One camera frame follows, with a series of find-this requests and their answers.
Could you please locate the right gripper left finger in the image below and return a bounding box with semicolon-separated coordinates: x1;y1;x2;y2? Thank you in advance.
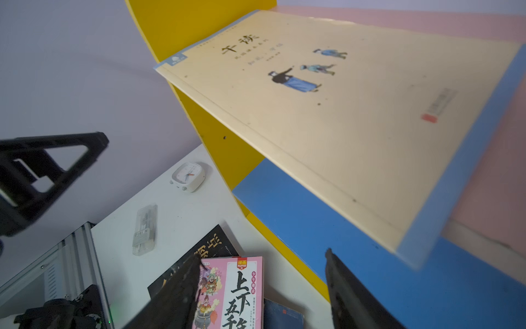
125;255;201;328

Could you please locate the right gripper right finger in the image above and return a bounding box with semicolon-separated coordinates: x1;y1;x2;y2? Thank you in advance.
325;249;404;329

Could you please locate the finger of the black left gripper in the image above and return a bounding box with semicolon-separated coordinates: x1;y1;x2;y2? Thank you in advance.
1;132;109;237

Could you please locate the pink cartoon cover book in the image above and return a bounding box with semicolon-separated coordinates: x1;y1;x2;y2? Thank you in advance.
192;256;264;329

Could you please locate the beige book blue spine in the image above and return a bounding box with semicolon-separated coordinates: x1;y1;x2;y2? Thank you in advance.
156;10;525;268

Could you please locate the clear plastic small box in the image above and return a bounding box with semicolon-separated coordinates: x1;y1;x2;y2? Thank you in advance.
132;204;158;256

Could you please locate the dark blue book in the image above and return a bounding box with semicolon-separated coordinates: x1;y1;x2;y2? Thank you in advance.
263;298;304;329

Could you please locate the black book gold lettering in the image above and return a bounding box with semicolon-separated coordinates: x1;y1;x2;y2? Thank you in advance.
147;223;241;299

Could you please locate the yellow pink blue bookshelf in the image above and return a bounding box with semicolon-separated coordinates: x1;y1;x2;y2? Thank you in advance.
127;1;525;328

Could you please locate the small white alarm clock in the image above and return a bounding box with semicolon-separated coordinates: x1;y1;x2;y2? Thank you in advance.
170;162;206;193

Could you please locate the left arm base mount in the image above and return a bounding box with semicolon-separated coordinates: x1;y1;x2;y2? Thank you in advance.
13;285;111;329

